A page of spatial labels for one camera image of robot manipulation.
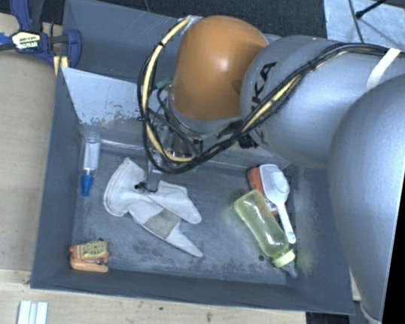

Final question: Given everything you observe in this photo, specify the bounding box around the white cloth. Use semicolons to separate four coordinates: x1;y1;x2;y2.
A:
96;154;218;260

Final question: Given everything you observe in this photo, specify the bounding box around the clear bottle with blue cap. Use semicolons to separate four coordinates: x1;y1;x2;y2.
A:
74;130;105;199

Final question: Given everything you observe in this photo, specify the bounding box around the grey metal bin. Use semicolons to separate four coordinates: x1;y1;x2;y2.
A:
19;0;399;324

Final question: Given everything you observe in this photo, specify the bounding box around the orange packet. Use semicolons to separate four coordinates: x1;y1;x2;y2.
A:
241;164;287;218

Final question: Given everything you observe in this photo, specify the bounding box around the orange and green toy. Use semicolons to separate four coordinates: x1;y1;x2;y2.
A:
65;234;114;276

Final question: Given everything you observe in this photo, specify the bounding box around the yellow clear plastic bottle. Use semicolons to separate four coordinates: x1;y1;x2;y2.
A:
223;186;311;280

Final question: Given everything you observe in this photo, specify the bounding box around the white plastic scoop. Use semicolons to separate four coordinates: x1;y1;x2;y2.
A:
248;162;309;246

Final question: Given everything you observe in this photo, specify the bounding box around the brown flat board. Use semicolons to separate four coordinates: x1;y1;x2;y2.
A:
0;48;67;277

